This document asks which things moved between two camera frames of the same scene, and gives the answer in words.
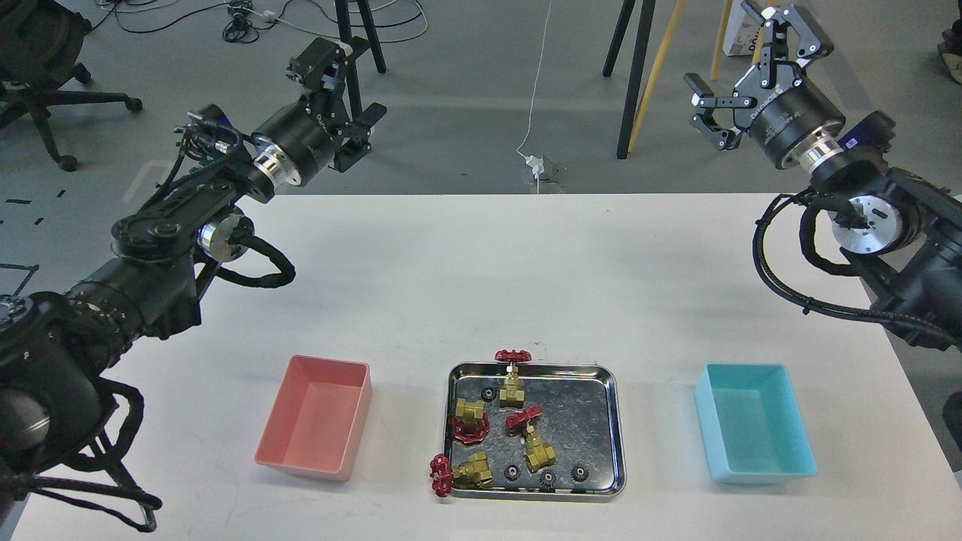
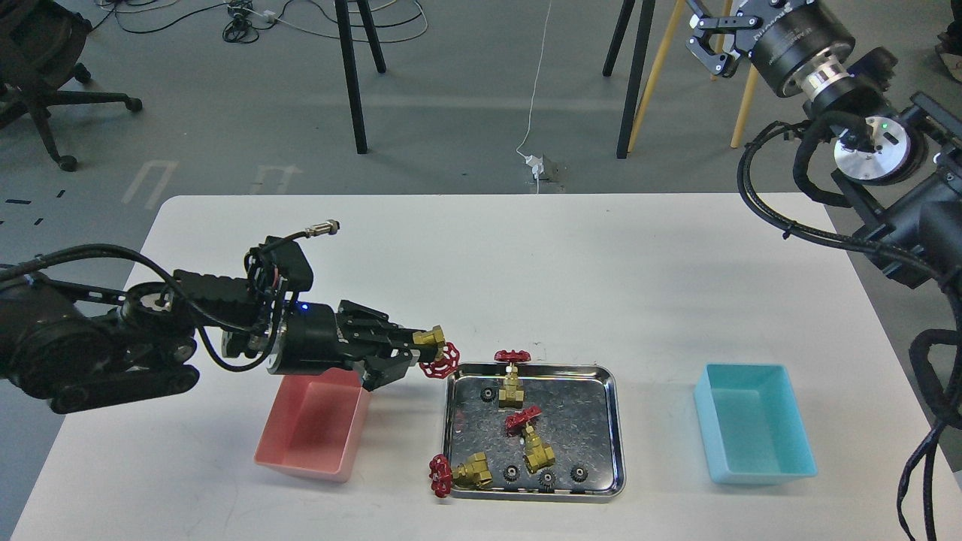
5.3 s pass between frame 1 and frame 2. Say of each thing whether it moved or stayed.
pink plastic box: stayed
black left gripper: moved
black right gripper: moved
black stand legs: stayed
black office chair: stayed
